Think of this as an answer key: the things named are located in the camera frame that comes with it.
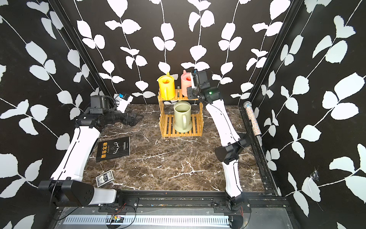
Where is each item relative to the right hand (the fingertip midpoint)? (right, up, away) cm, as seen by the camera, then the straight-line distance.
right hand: (190, 86), depth 80 cm
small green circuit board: (-37, -70, -9) cm, 80 cm away
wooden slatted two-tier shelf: (-18, -21, +28) cm, 39 cm away
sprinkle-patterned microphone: (+39, -25, +2) cm, 46 cm away
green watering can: (-5, -14, +8) cm, 17 cm away
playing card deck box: (-50, -53, +2) cm, 73 cm away
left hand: (-29, -14, -6) cm, 33 cm away
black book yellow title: (-51, -38, +13) cm, 66 cm away
